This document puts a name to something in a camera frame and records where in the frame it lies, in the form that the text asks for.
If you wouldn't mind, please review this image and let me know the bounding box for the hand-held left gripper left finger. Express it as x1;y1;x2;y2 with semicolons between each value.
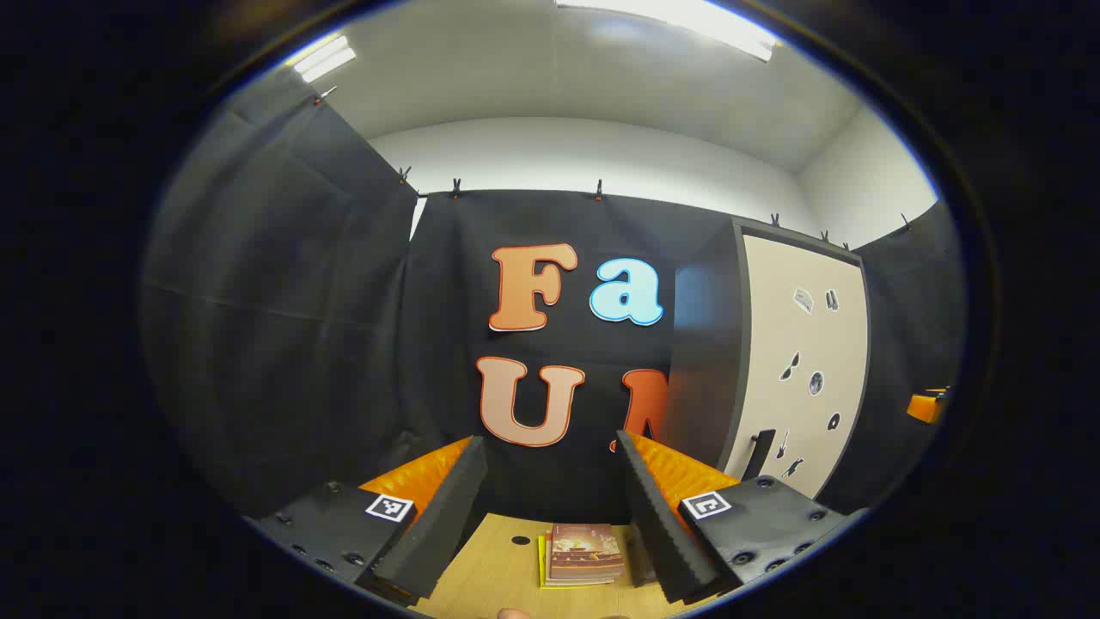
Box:
245;434;489;607

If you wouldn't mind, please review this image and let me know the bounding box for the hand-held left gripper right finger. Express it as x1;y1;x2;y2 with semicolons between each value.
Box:
614;428;869;604

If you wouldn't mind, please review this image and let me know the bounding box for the row of black cloth clips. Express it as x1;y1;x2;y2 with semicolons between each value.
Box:
314;86;914;252

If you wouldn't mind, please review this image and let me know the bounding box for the black door handle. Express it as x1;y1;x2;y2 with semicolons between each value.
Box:
741;428;777;482

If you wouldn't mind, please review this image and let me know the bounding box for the short ceiling light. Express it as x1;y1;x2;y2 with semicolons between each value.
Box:
292;34;358;84

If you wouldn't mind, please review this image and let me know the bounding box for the grey cabinet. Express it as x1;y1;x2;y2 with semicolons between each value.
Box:
662;217;871;499

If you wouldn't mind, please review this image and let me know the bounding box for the long ceiling light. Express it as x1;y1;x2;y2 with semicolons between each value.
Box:
554;0;781;63

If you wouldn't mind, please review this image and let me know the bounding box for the yellow book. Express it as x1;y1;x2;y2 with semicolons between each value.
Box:
538;535;615;591

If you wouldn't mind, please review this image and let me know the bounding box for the brown cover book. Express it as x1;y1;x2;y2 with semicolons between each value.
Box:
547;523;626;585

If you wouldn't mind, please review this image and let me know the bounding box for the black backdrop cloth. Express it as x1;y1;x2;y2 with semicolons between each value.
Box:
142;69;968;525

